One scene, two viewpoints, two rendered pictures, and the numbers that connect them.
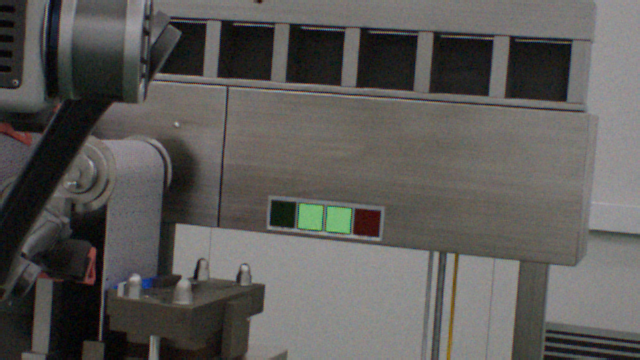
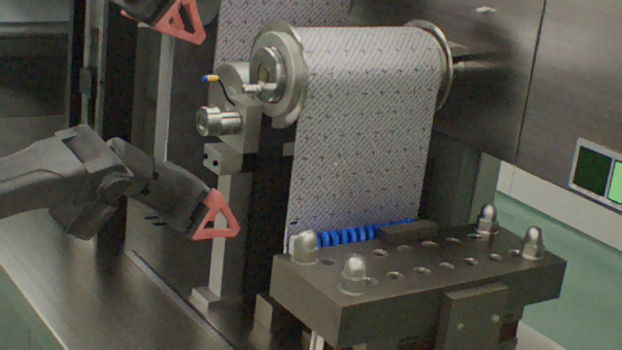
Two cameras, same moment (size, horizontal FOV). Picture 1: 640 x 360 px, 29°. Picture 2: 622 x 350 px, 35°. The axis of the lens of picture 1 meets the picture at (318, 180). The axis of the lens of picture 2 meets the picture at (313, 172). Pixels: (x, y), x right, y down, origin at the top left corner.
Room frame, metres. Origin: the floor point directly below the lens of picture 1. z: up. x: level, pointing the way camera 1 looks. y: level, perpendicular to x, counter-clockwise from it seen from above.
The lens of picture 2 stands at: (1.32, -0.40, 1.56)
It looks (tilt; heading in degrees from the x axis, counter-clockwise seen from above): 19 degrees down; 37
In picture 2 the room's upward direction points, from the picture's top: 7 degrees clockwise
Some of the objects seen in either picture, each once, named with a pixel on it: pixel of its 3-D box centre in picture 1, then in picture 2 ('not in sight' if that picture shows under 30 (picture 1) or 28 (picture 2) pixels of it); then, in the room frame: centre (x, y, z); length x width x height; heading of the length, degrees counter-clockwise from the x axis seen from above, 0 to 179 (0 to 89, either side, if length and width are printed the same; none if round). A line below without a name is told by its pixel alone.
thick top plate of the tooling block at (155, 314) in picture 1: (192, 305); (423, 277); (2.42, 0.23, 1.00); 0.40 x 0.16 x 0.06; 163
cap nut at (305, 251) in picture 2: (134, 285); (306, 244); (2.27, 0.33, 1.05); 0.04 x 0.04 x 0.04
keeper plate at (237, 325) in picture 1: (237, 327); (470, 327); (2.41, 0.14, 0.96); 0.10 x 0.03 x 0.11; 163
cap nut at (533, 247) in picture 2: (244, 273); (534, 240); (2.56, 0.14, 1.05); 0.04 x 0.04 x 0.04
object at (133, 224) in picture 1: (133, 244); (361, 175); (2.42, 0.36, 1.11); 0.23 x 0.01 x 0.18; 163
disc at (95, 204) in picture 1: (81, 173); (277, 74); (2.32, 0.45, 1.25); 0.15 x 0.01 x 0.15; 73
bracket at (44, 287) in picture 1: (46, 277); (224, 203); (2.29, 0.49, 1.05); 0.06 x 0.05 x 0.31; 163
